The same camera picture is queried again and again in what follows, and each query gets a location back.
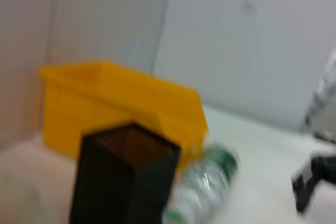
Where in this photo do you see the black mesh pen holder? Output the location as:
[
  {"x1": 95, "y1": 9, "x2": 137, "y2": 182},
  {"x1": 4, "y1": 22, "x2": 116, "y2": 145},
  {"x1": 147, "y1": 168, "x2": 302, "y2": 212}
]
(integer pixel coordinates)
[{"x1": 69, "y1": 122, "x2": 182, "y2": 224}]

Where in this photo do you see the clear green-label water bottle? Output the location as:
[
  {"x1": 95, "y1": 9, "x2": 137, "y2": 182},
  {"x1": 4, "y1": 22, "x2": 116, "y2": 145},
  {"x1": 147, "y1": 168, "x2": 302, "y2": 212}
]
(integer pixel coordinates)
[{"x1": 162, "y1": 142, "x2": 241, "y2": 224}]

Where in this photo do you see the yellow plastic bin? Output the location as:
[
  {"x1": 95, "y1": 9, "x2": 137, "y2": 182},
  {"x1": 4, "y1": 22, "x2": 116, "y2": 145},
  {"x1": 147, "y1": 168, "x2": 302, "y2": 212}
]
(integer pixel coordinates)
[{"x1": 38, "y1": 60, "x2": 209, "y2": 175}]

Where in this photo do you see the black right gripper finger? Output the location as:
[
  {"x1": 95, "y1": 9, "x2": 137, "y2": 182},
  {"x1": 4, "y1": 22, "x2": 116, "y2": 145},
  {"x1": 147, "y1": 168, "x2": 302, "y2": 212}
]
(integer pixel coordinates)
[{"x1": 291, "y1": 155, "x2": 336, "y2": 213}]

